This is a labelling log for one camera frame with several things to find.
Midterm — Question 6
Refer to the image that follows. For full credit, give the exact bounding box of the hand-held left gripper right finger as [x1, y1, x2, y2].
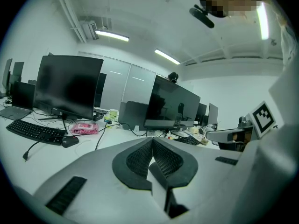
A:
[152, 136, 243, 196]

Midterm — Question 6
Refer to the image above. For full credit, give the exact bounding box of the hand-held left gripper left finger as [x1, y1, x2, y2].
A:
[34, 136, 154, 217]

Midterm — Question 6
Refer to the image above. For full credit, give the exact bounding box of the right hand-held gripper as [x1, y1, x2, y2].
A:
[205, 100, 277, 149]

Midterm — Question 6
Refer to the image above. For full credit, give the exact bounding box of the black computer mouse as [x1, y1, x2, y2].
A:
[61, 136, 79, 148]

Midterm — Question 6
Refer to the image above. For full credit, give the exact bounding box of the black computer monitor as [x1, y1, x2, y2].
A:
[94, 72, 107, 108]
[142, 75, 201, 132]
[206, 103, 219, 126]
[195, 103, 208, 127]
[1, 58, 13, 91]
[32, 55, 104, 135]
[10, 62, 25, 83]

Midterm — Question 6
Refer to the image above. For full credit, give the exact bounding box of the black keyboard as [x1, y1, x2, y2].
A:
[6, 119, 67, 146]
[174, 135, 201, 146]

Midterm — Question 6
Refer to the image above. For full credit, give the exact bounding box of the pink wipes packet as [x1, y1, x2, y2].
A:
[71, 122, 99, 135]

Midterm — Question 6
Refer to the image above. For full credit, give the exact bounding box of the yellow green mug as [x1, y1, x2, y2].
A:
[104, 108, 119, 126]

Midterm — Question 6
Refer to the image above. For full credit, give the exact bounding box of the dark grey laptop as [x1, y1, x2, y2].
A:
[118, 101, 150, 132]

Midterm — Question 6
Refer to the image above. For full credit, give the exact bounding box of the white printed t-shirt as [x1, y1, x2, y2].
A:
[242, 0, 299, 219]

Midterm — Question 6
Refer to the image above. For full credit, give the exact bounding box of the ceiling tube light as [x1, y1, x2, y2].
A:
[95, 29, 130, 42]
[154, 48, 181, 65]
[256, 1, 269, 41]

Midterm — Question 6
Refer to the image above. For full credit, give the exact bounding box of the frosted glass partition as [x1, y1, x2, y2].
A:
[78, 51, 157, 109]

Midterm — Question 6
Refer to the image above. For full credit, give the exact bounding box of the silver laptop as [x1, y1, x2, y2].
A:
[0, 80, 36, 121]

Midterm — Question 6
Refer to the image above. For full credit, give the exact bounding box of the person's head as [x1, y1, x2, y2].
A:
[193, 0, 264, 18]

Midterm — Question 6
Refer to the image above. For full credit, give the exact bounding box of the white ceiling air unit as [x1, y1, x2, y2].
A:
[81, 21, 99, 41]

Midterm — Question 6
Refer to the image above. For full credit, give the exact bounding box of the thick black cable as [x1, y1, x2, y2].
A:
[95, 122, 141, 151]

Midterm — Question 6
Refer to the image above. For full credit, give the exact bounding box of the black keyboard cable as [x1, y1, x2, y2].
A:
[22, 135, 71, 162]

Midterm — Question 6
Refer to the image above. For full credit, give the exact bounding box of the black head-worn camera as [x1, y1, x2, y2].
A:
[189, 4, 215, 29]

